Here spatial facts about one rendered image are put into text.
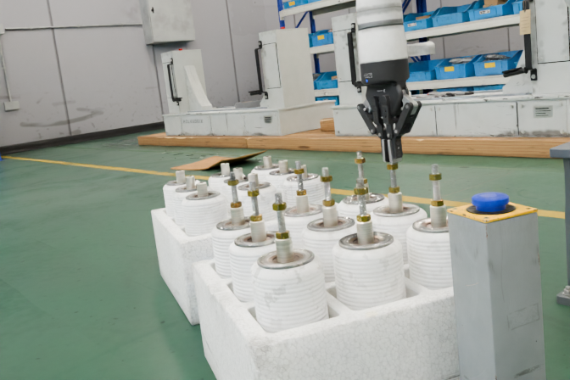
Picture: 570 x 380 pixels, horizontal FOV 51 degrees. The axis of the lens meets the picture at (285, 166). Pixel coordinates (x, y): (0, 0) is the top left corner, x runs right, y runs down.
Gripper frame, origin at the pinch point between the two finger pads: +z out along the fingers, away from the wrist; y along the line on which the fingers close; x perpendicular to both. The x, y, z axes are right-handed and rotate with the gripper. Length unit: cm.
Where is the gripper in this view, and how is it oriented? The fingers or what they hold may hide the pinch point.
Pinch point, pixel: (391, 149)
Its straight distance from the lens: 96.5
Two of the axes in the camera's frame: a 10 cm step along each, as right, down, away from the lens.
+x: 8.4, -1.8, 5.2
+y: 5.3, 0.7, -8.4
